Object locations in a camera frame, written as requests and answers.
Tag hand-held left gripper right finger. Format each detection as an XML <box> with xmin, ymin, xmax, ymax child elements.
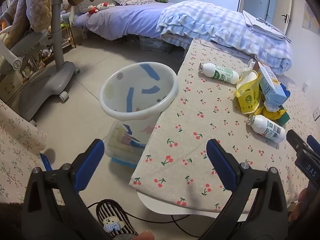
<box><xmin>200</xmin><ymin>139</ymin><xmax>289</xmax><ymax>240</ymax></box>

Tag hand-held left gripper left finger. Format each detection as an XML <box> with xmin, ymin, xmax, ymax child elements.
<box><xmin>21</xmin><ymin>139</ymin><xmax>118</xmax><ymax>240</ymax></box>

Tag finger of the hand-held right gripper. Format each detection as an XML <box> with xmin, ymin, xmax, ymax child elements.
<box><xmin>307</xmin><ymin>135</ymin><xmax>320</xmax><ymax>155</ymax></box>
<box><xmin>286</xmin><ymin>129</ymin><xmax>310</xmax><ymax>156</ymax></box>

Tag white plastic milk bottle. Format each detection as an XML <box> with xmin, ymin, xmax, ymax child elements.
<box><xmin>246</xmin><ymin>114</ymin><xmax>286</xmax><ymax>143</ymax></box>
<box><xmin>199</xmin><ymin>63</ymin><xmax>240</xmax><ymax>85</ymax></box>

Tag yellow snack bag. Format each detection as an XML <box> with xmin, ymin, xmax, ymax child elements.
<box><xmin>234</xmin><ymin>70</ymin><xmax>262</xmax><ymax>115</ymax></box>

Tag white patterned plastic trash bin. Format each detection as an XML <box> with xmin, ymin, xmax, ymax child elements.
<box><xmin>99</xmin><ymin>62</ymin><xmax>179</xmax><ymax>147</ymax></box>

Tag person's right hand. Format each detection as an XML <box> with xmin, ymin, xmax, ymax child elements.
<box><xmin>287</xmin><ymin>187</ymin><xmax>311</xmax><ymax>223</ymax></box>

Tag green wrapper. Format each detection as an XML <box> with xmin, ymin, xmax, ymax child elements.
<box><xmin>276</xmin><ymin>109</ymin><xmax>291</xmax><ymax>127</ymax></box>

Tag clear plastic storage box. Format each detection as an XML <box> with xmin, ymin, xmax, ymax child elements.
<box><xmin>104</xmin><ymin>121</ymin><xmax>150</xmax><ymax>169</ymax></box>

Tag yellow wrapper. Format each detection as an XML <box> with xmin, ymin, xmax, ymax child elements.
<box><xmin>260</xmin><ymin>105</ymin><xmax>288</xmax><ymax>121</ymax></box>

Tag cherry print tablecloth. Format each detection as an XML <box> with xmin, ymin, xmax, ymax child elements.
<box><xmin>129</xmin><ymin>37</ymin><xmax>320</xmax><ymax>214</ymax></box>

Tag large crumpled white tissue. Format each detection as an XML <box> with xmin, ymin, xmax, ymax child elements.
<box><xmin>263</xmin><ymin>100</ymin><xmax>280</xmax><ymax>112</ymax></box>

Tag blue plastic object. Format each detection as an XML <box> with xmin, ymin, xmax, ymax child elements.
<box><xmin>40</xmin><ymin>152</ymin><xmax>53</xmax><ymax>172</ymax></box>

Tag striped slipper with bow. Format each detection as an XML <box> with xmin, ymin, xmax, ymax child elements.
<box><xmin>96</xmin><ymin>199</ymin><xmax>138</xmax><ymax>238</ymax></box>

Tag light blue carton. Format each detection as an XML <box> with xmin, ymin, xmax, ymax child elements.
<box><xmin>257</xmin><ymin>62</ymin><xmax>288</xmax><ymax>107</ymax></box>

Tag floral print cloth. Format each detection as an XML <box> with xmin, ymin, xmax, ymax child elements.
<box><xmin>0</xmin><ymin>99</ymin><xmax>62</xmax><ymax>203</ymax></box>

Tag white table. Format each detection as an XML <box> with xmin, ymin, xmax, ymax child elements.
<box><xmin>136</xmin><ymin>191</ymin><xmax>250</xmax><ymax>222</ymax></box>

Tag folded grey cloth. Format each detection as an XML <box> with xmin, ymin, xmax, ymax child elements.
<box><xmin>242</xmin><ymin>10</ymin><xmax>292</xmax><ymax>43</ymax></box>

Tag wooden toy trolley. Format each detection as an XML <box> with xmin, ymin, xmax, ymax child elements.
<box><xmin>59</xmin><ymin>17</ymin><xmax>77</xmax><ymax>53</ymax></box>

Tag storage boxes under bed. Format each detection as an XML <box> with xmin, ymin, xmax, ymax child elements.
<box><xmin>139</xmin><ymin>36</ymin><xmax>173</xmax><ymax>54</ymax></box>

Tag blue plaid ruffled blanket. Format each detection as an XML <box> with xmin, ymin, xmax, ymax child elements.
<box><xmin>157</xmin><ymin>0</ymin><xmax>293</xmax><ymax>75</ymax></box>

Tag bed with purple sheet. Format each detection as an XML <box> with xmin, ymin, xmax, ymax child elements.
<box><xmin>72</xmin><ymin>0</ymin><xmax>190</xmax><ymax>53</ymax></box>

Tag white cat plush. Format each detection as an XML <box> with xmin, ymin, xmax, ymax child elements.
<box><xmin>96</xmin><ymin>2</ymin><xmax>115</xmax><ymax>11</ymax></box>

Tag brown plush blanket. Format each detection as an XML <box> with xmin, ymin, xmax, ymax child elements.
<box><xmin>4</xmin><ymin>0</ymin><xmax>100</xmax><ymax>49</ymax></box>

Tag bookshelf with books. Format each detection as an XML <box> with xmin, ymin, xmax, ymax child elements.
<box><xmin>0</xmin><ymin>0</ymin><xmax>11</xmax><ymax>23</ymax></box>

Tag black cable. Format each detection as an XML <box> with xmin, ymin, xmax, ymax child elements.
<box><xmin>86</xmin><ymin>201</ymin><xmax>205</xmax><ymax>238</ymax></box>

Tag wall poster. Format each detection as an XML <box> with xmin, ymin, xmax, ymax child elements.
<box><xmin>302</xmin><ymin>2</ymin><xmax>320</xmax><ymax>35</ymax></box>

